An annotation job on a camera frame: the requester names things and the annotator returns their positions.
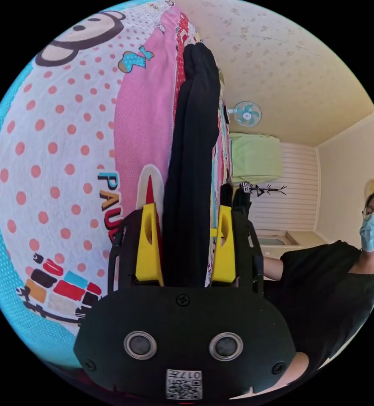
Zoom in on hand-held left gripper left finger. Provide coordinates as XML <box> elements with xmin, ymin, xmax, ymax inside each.
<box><xmin>135</xmin><ymin>202</ymin><xmax>164</xmax><ymax>285</ymax></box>

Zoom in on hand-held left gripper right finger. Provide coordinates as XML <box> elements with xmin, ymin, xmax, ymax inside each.
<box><xmin>210</xmin><ymin>205</ymin><xmax>237</xmax><ymax>285</ymax></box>

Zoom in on black pants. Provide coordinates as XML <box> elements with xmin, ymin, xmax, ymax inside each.
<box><xmin>162</xmin><ymin>42</ymin><xmax>222</xmax><ymax>288</ymax></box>

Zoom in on person's right forearm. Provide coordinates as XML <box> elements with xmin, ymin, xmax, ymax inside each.
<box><xmin>263</xmin><ymin>256</ymin><xmax>285</xmax><ymax>282</ymax></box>

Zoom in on person's left hand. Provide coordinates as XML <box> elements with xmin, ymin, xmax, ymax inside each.
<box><xmin>230</xmin><ymin>351</ymin><xmax>311</xmax><ymax>401</ymax></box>

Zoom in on black coat rack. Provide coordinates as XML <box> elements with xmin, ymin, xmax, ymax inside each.
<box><xmin>240</xmin><ymin>181</ymin><xmax>288</xmax><ymax>199</ymax></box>

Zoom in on light green curtain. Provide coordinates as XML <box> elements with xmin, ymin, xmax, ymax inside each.
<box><xmin>229</xmin><ymin>132</ymin><xmax>283</xmax><ymax>185</ymax></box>

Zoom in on person's body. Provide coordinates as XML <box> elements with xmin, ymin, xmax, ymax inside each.
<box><xmin>263</xmin><ymin>189</ymin><xmax>374</xmax><ymax>383</ymax></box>

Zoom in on bed with dotted cartoon sheet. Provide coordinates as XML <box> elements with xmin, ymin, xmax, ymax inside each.
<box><xmin>0</xmin><ymin>0</ymin><xmax>233</xmax><ymax>369</ymax></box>

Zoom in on wall fan with teal blades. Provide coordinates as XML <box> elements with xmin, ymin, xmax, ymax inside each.
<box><xmin>224</xmin><ymin>100</ymin><xmax>264</xmax><ymax>128</ymax></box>

